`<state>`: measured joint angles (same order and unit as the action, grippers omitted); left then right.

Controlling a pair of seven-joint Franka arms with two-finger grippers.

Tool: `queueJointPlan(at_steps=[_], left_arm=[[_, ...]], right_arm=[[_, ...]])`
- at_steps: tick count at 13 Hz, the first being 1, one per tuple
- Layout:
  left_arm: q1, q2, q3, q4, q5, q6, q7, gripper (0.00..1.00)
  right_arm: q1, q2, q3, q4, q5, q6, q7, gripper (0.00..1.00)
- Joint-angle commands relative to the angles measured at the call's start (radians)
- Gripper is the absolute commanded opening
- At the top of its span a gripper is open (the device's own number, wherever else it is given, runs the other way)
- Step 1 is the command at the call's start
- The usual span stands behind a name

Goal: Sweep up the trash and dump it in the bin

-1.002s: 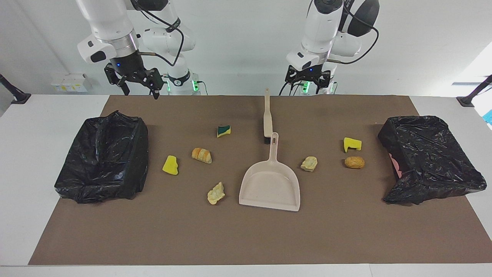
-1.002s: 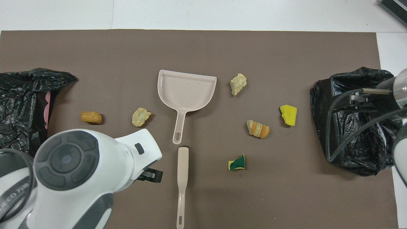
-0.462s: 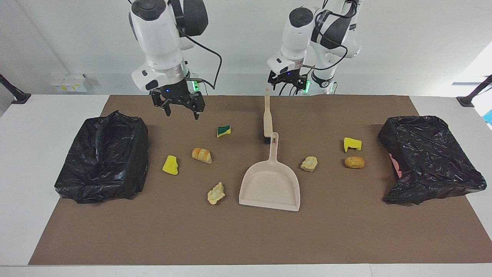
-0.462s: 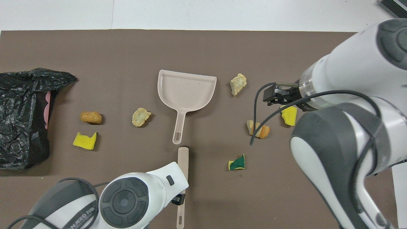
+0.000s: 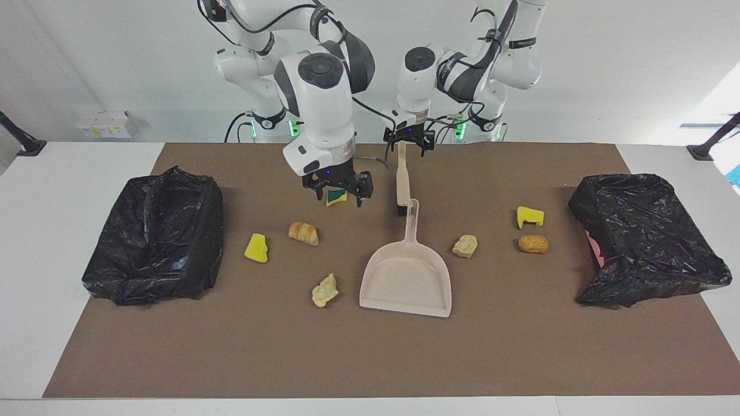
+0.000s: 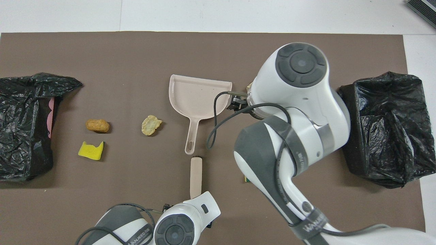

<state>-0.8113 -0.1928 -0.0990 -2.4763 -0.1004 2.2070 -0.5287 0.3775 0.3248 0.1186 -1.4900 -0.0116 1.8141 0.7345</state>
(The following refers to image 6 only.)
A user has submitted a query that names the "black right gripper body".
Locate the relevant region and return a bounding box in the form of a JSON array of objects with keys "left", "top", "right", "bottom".
[{"left": 227, "top": 95, "right": 252, "bottom": 118}]

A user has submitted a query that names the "right black trash bag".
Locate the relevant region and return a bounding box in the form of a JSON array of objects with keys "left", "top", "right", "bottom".
[{"left": 337, "top": 71, "right": 436, "bottom": 189}]

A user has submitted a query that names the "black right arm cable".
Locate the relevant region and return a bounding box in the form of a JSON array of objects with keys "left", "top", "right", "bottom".
[{"left": 206, "top": 91, "right": 390, "bottom": 237}]

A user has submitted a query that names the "brown fried nugget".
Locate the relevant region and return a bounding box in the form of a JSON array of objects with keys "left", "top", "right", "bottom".
[{"left": 86, "top": 119, "right": 110, "bottom": 133}]

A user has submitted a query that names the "beige plastic dustpan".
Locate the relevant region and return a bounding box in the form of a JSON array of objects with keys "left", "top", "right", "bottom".
[{"left": 169, "top": 74, "right": 233, "bottom": 155}]

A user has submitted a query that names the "left black trash bag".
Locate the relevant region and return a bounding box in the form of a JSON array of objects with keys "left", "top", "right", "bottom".
[{"left": 0, "top": 72, "right": 83, "bottom": 181}]

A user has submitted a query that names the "black trash bag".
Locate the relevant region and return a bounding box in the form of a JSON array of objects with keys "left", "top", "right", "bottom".
[
  {"left": 337, "top": 71, "right": 436, "bottom": 189},
  {"left": 0, "top": 72, "right": 83, "bottom": 181}
]

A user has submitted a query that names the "brown table mat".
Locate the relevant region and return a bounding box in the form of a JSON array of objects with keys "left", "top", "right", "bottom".
[{"left": 0, "top": 32, "right": 428, "bottom": 245}]

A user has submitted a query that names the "dark grey ribbed object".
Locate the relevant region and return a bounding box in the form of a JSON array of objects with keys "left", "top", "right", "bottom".
[{"left": 406, "top": 0, "right": 436, "bottom": 28}]

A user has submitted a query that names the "notched yellow sponge piece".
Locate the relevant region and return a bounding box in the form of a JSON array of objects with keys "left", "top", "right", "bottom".
[{"left": 78, "top": 141, "right": 104, "bottom": 161}]

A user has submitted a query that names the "beige brush with black bristles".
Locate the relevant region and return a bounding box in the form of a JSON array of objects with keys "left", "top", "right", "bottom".
[{"left": 190, "top": 157, "right": 203, "bottom": 200}]

